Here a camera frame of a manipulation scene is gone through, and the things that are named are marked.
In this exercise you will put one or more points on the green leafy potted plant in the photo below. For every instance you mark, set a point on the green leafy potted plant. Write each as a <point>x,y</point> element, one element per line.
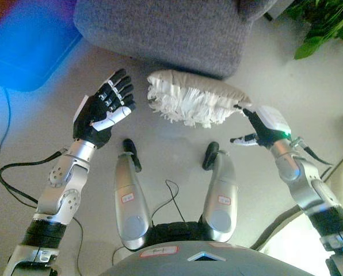
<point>329,23</point>

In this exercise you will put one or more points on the grey fabric armchair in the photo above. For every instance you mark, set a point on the grey fabric armchair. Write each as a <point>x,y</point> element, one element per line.
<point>165,31</point>

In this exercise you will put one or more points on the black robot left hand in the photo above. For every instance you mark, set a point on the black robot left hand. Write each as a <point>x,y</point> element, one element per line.
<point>93,115</point>

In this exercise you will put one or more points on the grey robot torso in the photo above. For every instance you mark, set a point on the grey robot torso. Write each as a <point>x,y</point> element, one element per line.
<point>206,264</point>

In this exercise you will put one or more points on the brown wooden table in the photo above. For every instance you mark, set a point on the brown wooden table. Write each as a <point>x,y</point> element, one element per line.
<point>24,43</point>

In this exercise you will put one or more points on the silver robot left leg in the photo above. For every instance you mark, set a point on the silver robot left leg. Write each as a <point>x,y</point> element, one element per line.
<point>129,201</point>

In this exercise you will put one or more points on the white fringed pillow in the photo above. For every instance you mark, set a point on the white fringed pillow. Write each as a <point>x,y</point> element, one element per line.
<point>200,100</point>

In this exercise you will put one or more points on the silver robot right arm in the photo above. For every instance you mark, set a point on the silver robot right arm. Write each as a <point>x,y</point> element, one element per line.
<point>312,189</point>

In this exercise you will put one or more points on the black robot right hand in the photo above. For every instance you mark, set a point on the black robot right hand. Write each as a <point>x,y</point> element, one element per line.
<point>270,126</point>

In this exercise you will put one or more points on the silver robot leg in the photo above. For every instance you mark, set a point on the silver robot leg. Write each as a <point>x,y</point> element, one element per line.
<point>129,201</point>
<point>221,201</point>

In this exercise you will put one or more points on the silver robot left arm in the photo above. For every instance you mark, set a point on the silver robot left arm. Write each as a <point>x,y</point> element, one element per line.
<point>62,189</point>

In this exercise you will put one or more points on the silver robot right leg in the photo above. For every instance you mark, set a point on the silver robot right leg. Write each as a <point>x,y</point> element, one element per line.
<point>221,201</point>

